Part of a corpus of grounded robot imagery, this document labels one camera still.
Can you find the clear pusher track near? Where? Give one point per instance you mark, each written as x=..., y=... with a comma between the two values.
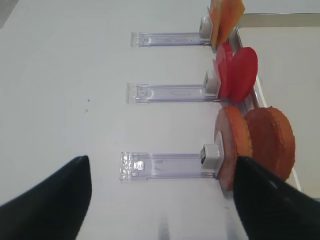
x=146, y=166

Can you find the orange bread bun slice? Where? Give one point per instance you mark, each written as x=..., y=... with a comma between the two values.
x=273, y=140
x=236, y=142

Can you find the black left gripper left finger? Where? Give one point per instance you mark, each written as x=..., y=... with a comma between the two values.
x=54, y=209

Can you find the white serving tray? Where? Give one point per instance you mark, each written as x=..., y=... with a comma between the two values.
x=288, y=50

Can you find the front orange cheese slice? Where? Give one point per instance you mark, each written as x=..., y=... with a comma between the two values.
x=231, y=13

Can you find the clear pusher track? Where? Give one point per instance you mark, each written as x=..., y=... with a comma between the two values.
x=148, y=93
x=200, y=38
x=146, y=166

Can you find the orange cheese slice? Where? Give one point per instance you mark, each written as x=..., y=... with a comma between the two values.
x=231, y=13
x=215, y=13

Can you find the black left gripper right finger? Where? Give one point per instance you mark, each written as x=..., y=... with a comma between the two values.
x=271, y=209

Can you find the clear pusher track middle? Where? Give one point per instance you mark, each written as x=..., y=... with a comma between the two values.
x=148, y=93

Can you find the front red tomato slice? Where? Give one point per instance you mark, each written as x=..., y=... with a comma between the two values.
x=243, y=74

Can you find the rear orange cheese slice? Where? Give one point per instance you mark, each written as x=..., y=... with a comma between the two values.
x=215, y=13

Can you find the clear pusher track far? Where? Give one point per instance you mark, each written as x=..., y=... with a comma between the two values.
x=200, y=38

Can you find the red tomato slice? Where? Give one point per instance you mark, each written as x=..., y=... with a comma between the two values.
x=223, y=60
x=243, y=74

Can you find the rear red tomato slice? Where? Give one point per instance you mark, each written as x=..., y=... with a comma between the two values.
x=223, y=60

